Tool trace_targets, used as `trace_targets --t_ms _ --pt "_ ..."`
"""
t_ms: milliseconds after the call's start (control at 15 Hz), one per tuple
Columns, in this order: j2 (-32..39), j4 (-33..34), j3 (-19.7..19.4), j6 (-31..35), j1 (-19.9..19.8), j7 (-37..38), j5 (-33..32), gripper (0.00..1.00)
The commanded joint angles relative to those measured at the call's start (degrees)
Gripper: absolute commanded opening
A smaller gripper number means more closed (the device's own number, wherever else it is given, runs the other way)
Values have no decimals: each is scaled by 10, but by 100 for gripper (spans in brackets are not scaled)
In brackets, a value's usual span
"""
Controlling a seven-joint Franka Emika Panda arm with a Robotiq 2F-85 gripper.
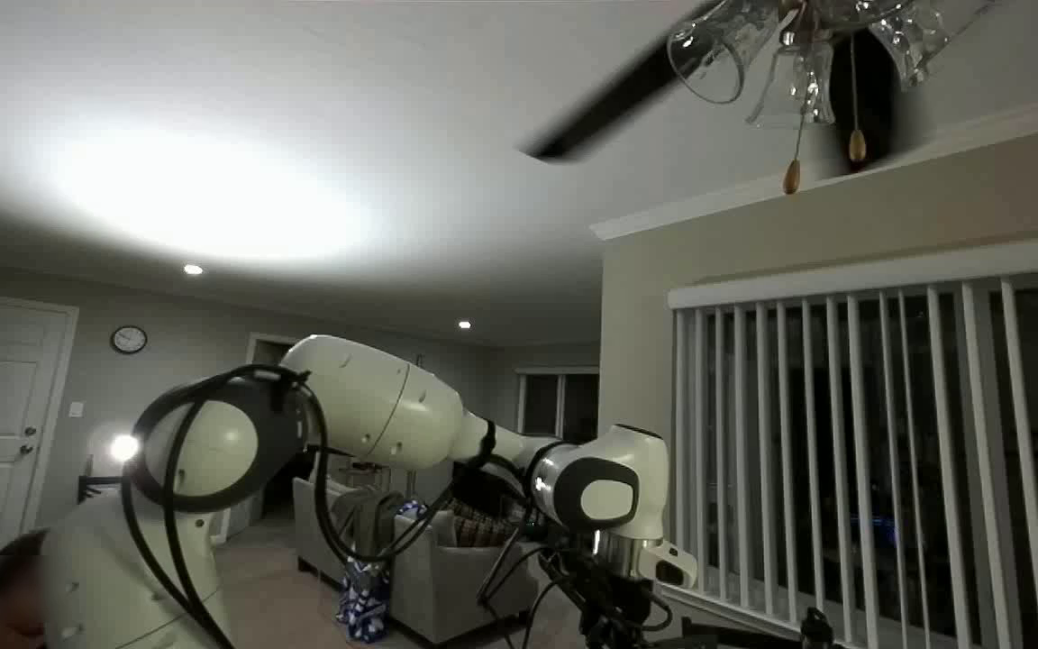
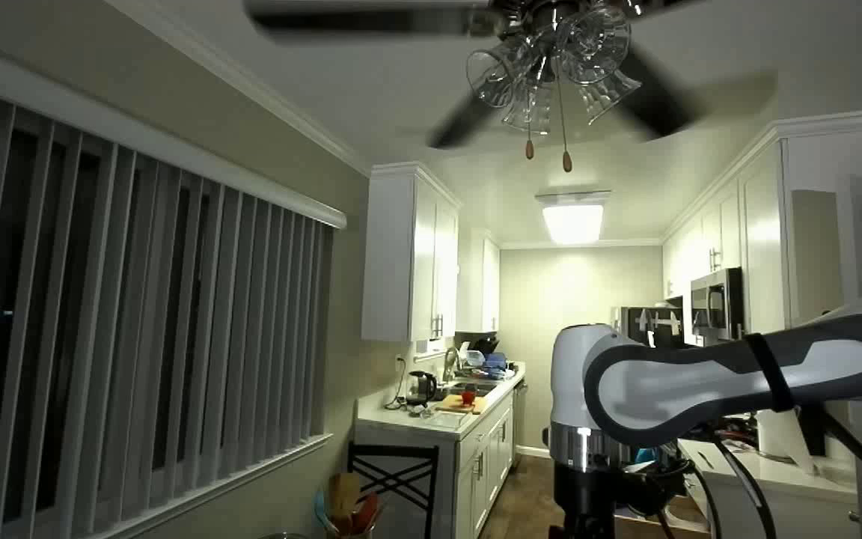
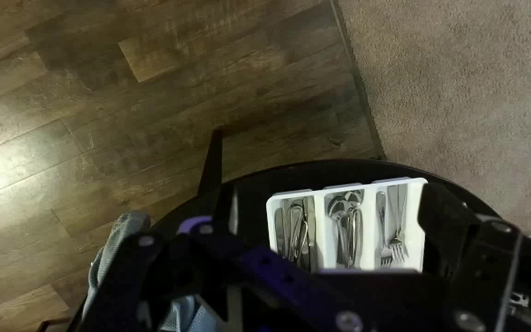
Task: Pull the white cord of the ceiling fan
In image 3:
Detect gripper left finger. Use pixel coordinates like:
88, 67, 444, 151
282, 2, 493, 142
77, 129, 356, 332

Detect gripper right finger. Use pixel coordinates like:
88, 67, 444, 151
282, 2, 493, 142
417, 182, 531, 332

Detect grey-blue cloth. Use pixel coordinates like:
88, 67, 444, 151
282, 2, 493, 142
81, 211, 222, 332

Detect steel fork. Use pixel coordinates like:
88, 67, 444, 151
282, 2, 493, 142
389, 184, 410, 264
375, 191, 394, 268

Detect white cutlery tray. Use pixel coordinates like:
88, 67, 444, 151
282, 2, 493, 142
265, 177, 429, 273

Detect heap of steel spoons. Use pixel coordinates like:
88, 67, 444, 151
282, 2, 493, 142
327, 190, 366, 269

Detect heap of steel knives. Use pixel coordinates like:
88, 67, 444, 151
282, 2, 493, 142
274, 196, 318, 272

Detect round black table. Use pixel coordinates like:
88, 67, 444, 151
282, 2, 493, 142
65, 159, 531, 332

